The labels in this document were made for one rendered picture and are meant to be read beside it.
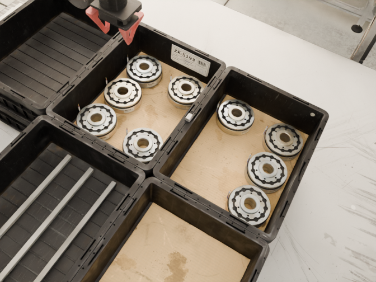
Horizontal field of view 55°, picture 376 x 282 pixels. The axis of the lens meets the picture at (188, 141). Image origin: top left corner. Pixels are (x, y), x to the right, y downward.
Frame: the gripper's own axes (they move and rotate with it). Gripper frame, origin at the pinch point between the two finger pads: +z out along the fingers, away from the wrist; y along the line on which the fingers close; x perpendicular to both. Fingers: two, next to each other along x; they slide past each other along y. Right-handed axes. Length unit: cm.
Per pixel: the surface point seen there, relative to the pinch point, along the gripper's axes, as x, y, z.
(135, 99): -1.2, 4.3, 20.1
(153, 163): -17.9, 20.9, 12.6
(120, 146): -14.3, 8.2, 22.7
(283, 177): 0, 48, 21
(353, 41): 175, 57, 115
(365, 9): 188, 53, 99
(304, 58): 60, 37, 40
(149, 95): 4.0, 5.1, 23.6
